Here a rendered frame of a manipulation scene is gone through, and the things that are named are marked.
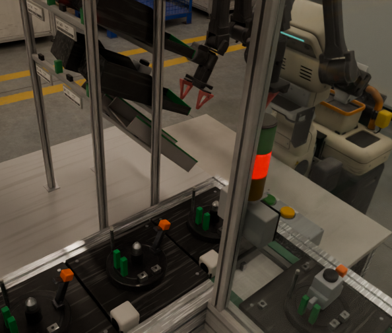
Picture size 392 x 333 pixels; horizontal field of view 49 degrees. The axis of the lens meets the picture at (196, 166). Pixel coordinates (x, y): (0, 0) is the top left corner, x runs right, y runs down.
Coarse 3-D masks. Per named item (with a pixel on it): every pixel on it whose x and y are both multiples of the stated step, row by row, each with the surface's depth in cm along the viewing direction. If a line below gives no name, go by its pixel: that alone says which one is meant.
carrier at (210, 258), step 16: (192, 192) 111; (208, 192) 126; (176, 208) 119; (192, 208) 114; (208, 208) 117; (176, 224) 114; (192, 224) 111; (208, 224) 109; (176, 240) 109; (192, 240) 109; (208, 240) 109; (192, 256) 105; (208, 256) 102; (208, 272) 101
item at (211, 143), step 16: (176, 128) 177; (192, 128) 178; (208, 128) 178; (224, 128) 180; (176, 144) 167; (192, 144) 168; (208, 144) 168; (224, 144) 169; (208, 160) 159; (224, 160) 160; (224, 176) 152
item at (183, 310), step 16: (160, 208) 121; (128, 224) 115; (80, 240) 108; (96, 240) 108; (48, 256) 103; (64, 256) 103; (16, 272) 98; (32, 272) 98; (0, 288) 94; (208, 288) 99; (176, 304) 94; (192, 304) 95; (160, 320) 91; (176, 320) 91; (192, 320) 95
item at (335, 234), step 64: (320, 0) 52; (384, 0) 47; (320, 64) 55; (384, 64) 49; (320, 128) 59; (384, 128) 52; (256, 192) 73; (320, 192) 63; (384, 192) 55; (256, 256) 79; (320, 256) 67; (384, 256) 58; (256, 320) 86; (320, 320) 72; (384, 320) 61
